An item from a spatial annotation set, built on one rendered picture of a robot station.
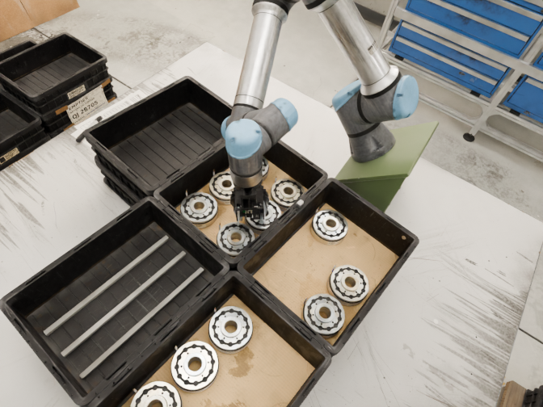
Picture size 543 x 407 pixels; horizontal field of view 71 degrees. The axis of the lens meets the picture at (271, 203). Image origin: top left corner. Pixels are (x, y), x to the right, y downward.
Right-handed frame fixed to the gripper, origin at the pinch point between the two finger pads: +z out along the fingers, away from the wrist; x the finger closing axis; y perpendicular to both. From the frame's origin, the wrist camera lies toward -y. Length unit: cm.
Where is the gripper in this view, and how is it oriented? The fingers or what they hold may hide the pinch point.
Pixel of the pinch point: (250, 215)
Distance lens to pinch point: 108.1
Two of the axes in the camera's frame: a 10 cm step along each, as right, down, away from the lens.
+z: 0.1, 5.6, 8.3
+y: 0.7, 8.2, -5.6
